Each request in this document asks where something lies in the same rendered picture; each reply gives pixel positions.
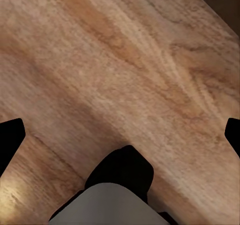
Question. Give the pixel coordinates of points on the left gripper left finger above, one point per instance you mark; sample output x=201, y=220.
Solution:
x=12, y=134

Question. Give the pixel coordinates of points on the cabinet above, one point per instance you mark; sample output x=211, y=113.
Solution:
x=229, y=11

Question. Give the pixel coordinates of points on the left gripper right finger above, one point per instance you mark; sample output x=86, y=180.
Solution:
x=232, y=133

